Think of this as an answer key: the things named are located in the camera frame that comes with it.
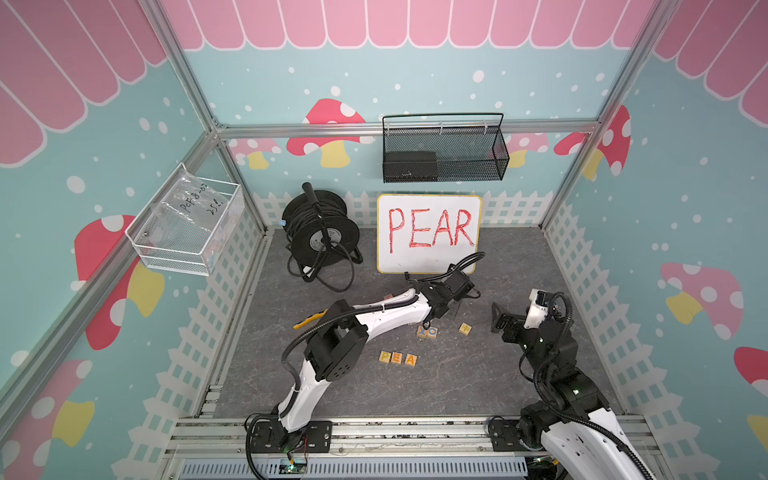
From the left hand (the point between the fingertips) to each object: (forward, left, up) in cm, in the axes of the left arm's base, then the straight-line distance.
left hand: (443, 305), depth 91 cm
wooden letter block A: (-15, +10, -5) cm, 19 cm away
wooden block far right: (-5, -7, -5) cm, 10 cm away
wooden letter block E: (-14, +14, -6) cm, 21 cm away
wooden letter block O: (-6, +3, -6) cm, 9 cm away
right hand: (-7, -14, +13) cm, 21 cm away
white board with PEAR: (+23, +5, +8) cm, 25 cm away
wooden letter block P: (-14, +18, -6) cm, 23 cm away
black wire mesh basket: (+41, -8, +29) cm, 51 cm away
